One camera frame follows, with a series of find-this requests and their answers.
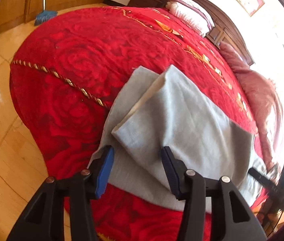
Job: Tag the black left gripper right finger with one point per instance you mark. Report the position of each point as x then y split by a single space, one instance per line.
231 217

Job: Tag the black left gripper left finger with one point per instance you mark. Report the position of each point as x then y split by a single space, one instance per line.
43 216

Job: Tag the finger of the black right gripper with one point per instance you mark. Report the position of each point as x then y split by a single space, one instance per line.
264 181

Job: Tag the grey knit pants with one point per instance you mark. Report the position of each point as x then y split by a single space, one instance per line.
156 110

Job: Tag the pink quilted duvet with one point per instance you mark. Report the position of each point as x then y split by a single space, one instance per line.
263 99

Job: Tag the red floral bedspread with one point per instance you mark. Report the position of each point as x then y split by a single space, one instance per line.
67 74

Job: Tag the dark wooden headboard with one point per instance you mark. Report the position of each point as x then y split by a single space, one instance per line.
224 30

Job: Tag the white lower pillow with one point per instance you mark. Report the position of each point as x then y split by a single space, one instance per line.
191 18

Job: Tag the blue broom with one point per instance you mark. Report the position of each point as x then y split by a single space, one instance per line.
45 15

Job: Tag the pink upper pillow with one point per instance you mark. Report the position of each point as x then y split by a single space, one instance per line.
197 8

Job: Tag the dark wooden nightstand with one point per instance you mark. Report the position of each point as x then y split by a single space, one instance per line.
144 3

